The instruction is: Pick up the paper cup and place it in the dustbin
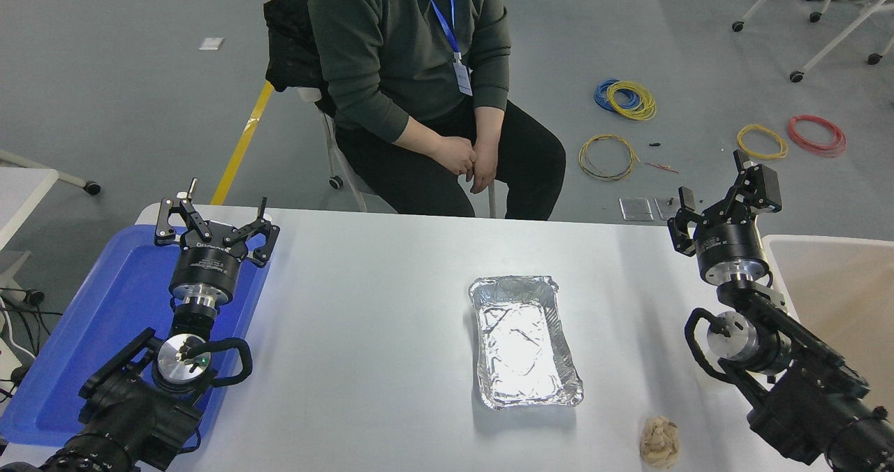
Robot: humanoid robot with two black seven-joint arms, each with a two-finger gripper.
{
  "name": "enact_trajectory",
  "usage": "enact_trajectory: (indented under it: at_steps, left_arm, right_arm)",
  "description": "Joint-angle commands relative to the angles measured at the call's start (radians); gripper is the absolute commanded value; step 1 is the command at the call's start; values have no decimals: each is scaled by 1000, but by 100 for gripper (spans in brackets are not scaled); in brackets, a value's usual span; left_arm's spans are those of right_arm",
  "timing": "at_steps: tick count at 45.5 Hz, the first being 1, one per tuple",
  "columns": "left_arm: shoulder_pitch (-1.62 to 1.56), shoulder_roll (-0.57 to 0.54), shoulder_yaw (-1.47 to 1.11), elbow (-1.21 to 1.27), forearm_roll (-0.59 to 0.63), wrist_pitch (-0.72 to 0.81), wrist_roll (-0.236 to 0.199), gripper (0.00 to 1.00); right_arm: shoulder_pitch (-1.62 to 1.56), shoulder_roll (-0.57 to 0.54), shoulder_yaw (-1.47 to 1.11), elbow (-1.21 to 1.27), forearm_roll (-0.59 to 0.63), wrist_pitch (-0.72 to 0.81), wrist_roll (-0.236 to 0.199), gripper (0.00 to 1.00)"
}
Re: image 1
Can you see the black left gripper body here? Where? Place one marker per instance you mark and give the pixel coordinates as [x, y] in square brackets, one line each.
[206, 266]

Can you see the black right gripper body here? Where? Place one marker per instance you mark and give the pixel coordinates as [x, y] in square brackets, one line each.
[730, 245]

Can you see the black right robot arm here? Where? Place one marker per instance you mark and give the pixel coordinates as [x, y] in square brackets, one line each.
[803, 388]

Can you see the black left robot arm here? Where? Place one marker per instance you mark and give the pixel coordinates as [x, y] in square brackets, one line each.
[133, 416]

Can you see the person's left forearm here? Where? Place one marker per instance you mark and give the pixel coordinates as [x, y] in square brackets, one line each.
[491, 112]

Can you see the person's right forearm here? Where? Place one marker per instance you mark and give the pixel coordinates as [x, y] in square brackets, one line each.
[384, 119]

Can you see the person's right hand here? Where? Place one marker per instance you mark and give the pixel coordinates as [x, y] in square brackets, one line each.
[454, 154]

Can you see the person's left hand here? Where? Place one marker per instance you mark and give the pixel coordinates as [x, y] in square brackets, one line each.
[487, 165]

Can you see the clear floor plate with screw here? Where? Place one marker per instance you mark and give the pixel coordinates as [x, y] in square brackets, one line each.
[665, 210]

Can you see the blue plastic tray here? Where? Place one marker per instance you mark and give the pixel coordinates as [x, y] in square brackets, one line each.
[112, 297]

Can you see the large pale bin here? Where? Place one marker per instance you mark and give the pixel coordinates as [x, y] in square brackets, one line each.
[838, 290]

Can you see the white side table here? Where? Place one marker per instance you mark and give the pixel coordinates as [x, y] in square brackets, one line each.
[21, 193]

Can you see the white paper scrap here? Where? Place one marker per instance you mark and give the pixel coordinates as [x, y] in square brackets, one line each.
[211, 43]

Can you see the silver foil tray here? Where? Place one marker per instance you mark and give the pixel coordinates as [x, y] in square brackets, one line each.
[524, 346]

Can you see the black jacket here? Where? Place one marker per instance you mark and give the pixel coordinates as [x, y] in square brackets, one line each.
[293, 32]

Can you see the crumpled tan paper ball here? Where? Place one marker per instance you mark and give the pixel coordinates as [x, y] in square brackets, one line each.
[660, 443]

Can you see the white power strip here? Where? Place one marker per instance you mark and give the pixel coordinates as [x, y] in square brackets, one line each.
[8, 357]

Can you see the person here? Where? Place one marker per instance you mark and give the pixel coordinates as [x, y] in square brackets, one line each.
[391, 46]

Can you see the white wheeled chair frame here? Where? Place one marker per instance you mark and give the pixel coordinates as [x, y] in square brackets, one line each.
[838, 35]

